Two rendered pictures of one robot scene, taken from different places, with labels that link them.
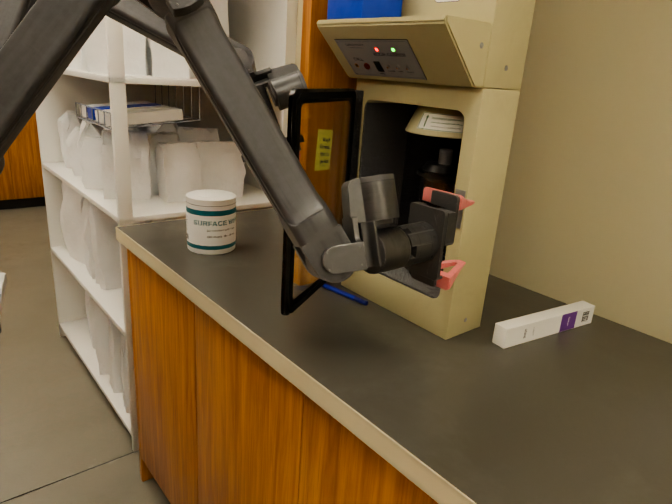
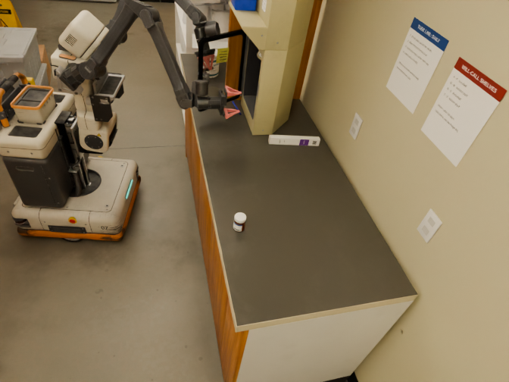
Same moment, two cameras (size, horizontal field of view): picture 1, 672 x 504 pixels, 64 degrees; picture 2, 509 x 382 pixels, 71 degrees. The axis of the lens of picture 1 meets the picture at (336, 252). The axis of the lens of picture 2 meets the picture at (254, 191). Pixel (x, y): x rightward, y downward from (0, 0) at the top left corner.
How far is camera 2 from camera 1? 1.21 m
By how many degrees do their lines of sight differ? 30
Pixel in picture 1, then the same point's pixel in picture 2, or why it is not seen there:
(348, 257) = (186, 103)
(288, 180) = (174, 78)
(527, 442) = (236, 169)
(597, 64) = (351, 36)
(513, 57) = (281, 39)
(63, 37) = (122, 29)
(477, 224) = (266, 97)
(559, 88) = (341, 41)
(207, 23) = (156, 29)
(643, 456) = (265, 183)
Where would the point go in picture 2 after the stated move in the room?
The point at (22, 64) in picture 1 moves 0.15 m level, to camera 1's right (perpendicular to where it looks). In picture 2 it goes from (113, 36) to (140, 46)
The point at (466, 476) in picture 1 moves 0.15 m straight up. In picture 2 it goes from (210, 169) to (211, 144)
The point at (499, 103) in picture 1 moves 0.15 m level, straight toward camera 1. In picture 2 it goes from (274, 55) to (253, 63)
